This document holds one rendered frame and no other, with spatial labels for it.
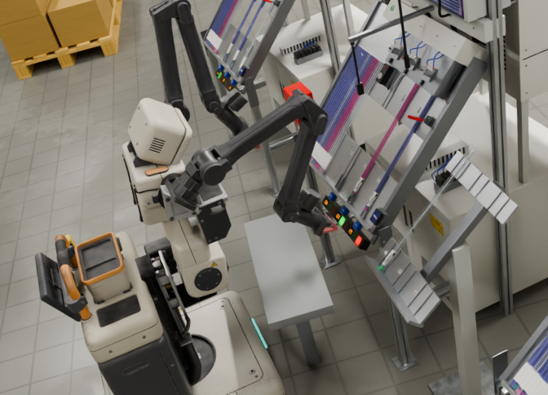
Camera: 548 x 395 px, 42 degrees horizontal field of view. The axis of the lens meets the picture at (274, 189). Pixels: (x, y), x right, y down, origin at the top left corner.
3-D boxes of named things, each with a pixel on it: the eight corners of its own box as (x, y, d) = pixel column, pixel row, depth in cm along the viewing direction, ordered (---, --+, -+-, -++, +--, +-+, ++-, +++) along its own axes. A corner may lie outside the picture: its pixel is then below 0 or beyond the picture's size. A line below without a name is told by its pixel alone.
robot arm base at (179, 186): (164, 181, 228) (172, 201, 218) (178, 161, 226) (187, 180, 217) (185, 193, 233) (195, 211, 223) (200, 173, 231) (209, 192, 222)
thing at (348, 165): (377, 230, 264) (371, 228, 262) (306, 150, 316) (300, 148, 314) (404, 187, 258) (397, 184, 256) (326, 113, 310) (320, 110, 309)
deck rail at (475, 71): (384, 237, 264) (371, 234, 261) (381, 234, 265) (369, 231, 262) (489, 64, 242) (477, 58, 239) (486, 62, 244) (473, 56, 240)
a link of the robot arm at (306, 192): (271, 206, 254) (283, 219, 248) (289, 179, 250) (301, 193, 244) (296, 212, 261) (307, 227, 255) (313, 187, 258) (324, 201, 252)
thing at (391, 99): (435, 145, 254) (424, 141, 251) (351, 77, 306) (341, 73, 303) (485, 62, 243) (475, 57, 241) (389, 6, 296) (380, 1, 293)
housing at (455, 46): (481, 73, 245) (452, 59, 238) (408, 28, 284) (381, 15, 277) (494, 52, 243) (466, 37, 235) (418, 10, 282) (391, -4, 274)
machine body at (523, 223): (460, 330, 308) (448, 220, 272) (381, 241, 364) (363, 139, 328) (585, 268, 320) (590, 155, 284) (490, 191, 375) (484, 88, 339)
